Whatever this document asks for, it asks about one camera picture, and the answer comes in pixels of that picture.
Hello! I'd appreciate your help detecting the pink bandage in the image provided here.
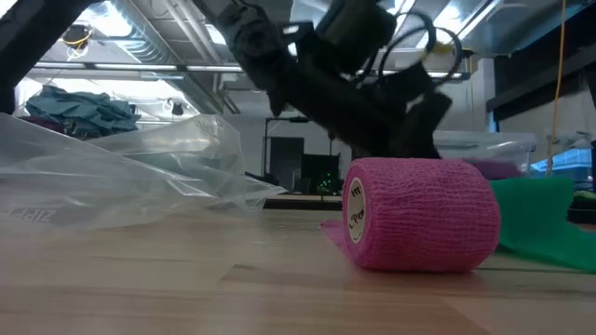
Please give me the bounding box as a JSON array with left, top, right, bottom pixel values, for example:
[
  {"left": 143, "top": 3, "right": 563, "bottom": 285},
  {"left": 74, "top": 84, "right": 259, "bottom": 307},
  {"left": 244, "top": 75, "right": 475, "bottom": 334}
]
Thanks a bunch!
[{"left": 319, "top": 156, "right": 503, "bottom": 275}]

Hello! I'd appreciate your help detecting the clear zip bag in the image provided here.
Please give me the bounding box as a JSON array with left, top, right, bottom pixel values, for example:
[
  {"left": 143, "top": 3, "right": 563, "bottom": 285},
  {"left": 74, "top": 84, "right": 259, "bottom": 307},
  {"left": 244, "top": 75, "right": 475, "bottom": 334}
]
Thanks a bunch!
[
  {"left": 87, "top": 113, "right": 249, "bottom": 197},
  {"left": 0, "top": 112, "right": 288, "bottom": 233}
]

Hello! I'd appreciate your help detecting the black computer tower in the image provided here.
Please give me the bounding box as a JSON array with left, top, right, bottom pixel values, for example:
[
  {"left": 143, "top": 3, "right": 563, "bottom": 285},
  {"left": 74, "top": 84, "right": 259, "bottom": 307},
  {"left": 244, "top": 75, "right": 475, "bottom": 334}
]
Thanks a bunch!
[{"left": 265, "top": 135, "right": 342, "bottom": 197}]

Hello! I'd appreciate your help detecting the pile of blue-grey cloth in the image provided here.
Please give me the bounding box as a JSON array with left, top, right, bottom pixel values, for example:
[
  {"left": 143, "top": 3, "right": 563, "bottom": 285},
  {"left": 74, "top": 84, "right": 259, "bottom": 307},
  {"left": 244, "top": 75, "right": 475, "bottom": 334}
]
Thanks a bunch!
[{"left": 24, "top": 85, "right": 142, "bottom": 141}]

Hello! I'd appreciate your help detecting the teal green bandage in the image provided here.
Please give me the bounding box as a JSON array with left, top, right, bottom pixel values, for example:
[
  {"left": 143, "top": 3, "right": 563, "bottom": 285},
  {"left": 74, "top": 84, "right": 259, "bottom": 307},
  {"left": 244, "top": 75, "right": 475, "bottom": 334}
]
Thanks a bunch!
[{"left": 490, "top": 178, "right": 596, "bottom": 275}]

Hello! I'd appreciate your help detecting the yellow cable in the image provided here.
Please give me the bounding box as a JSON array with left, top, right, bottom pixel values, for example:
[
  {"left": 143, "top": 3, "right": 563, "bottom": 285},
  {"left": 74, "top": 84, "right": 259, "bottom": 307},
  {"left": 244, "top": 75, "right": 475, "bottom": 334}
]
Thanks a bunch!
[{"left": 545, "top": 0, "right": 568, "bottom": 179}]

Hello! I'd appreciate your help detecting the black side table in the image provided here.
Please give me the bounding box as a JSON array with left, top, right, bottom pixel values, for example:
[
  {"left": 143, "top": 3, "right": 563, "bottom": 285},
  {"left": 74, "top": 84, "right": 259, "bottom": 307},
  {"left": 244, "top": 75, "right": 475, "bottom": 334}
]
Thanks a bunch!
[{"left": 485, "top": 43, "right": 596, "bottom": 116}]

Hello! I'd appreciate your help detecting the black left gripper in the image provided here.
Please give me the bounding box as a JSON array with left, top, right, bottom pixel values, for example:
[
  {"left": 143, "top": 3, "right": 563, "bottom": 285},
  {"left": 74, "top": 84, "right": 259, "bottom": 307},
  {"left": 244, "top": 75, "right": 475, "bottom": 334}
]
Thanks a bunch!
[{"left": 296, "top": 60, "right": 454, "bottom": 159}]

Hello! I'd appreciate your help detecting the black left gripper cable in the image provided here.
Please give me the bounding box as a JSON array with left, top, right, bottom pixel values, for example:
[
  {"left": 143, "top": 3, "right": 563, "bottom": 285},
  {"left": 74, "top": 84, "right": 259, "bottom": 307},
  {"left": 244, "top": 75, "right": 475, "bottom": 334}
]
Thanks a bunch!
[{"left": 377, "top": 9, "right": 464, "bottom": 87}]

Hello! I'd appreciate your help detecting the purple bandage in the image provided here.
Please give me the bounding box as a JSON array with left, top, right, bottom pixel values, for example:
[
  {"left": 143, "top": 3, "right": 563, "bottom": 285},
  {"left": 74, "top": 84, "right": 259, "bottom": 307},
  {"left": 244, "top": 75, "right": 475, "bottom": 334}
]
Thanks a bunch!
[{"left": 465, "top": 157, "right": 523, "bottom": 181}]

